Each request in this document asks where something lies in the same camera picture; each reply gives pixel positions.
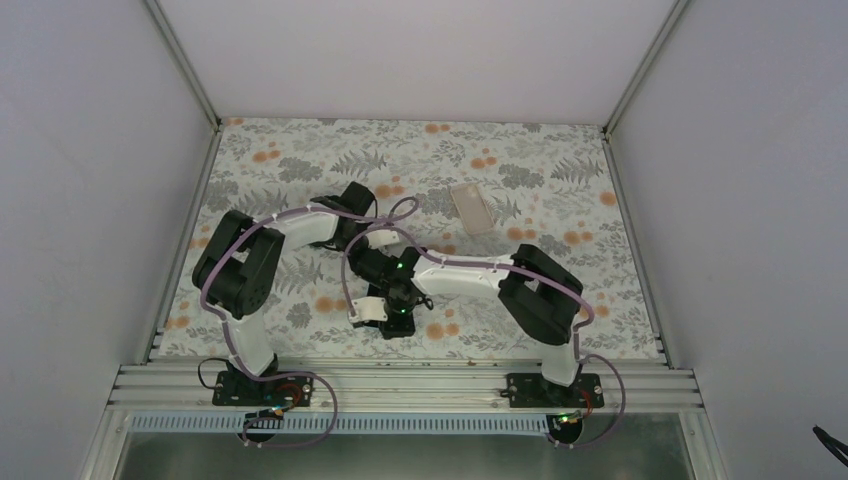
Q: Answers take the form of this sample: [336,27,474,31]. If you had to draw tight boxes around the clear translucent phone case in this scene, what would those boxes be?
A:
[450,183,495,235]

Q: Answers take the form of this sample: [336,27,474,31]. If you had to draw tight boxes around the black phone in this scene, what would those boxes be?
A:
[378,310,416,340]

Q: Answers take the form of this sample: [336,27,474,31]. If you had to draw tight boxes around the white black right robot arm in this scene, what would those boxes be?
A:
[345,244,584,407]

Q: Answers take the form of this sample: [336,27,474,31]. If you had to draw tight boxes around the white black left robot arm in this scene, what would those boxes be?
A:
[192,182,377,405]

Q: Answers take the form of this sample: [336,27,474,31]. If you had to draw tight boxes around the floral patterned table mat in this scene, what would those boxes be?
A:
[158,117,661,362]

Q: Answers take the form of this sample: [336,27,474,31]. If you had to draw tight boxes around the black object at corner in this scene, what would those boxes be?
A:
[812,425,848,466]

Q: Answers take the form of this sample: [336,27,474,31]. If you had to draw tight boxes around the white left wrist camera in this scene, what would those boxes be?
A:
[363,228,401,249]

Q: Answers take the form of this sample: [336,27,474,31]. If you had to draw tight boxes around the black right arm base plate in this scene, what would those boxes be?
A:
[500,373,605,409]

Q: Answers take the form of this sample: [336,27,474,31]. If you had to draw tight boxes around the grey slotted cable duct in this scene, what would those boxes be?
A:
[128,412,549,436]

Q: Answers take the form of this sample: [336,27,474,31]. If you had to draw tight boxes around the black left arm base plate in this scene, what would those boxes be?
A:
[211,371,314,409]

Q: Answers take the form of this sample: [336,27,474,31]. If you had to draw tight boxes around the aluminium mounting rail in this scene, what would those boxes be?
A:
[107,358,704,413]

